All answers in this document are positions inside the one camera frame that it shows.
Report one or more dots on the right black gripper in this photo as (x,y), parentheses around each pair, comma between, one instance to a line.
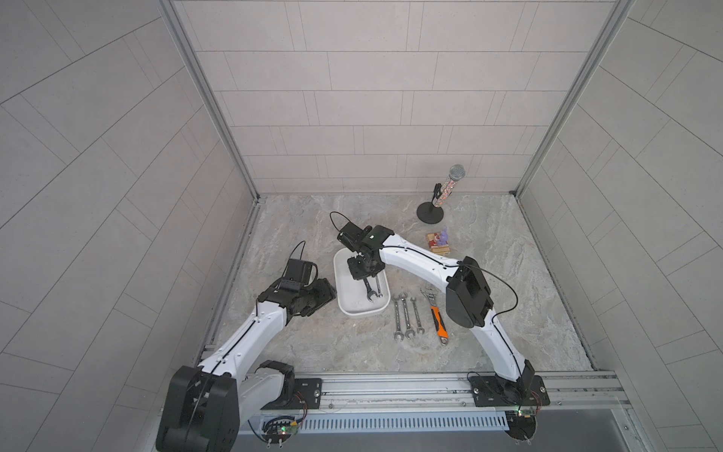
(358,271)

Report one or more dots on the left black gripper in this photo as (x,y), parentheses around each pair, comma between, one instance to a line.
(326,293)

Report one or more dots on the white plastic storage box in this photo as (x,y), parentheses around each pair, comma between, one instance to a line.
(351,294)

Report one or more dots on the silver ratchet wrench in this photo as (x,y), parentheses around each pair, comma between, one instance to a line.
(370,292)

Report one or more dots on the long silver open-end wrench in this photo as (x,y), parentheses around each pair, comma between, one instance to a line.
(399,335)

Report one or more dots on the small silver combination wrench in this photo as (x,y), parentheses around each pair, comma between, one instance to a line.
(419,327)

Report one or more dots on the orange handled adjustable wrench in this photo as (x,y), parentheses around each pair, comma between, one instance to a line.
(430,296)

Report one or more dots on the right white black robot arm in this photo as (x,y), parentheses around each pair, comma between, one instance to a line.
(467,295)

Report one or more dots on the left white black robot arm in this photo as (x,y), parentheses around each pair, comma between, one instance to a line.
(206,405)

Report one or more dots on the glitter microphone on black stand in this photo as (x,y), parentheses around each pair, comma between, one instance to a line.
(432,212)

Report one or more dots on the small wooden toy with figures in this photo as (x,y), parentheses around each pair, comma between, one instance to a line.
(439,242)

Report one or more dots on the left green circuit board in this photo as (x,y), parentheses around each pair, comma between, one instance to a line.
(278,430)

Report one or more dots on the green circuit board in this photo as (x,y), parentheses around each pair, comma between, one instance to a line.
(521,426)
(278,430)

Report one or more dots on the right green circuit board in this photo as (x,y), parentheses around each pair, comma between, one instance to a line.
(521,426)

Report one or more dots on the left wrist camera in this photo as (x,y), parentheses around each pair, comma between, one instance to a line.
(298,274)

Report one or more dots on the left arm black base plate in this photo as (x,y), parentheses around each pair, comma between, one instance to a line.
(308,392)

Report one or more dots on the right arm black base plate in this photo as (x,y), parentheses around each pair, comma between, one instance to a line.
(489,391)

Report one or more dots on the aluminium mounting rail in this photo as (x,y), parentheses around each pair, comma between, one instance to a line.
(344,393)

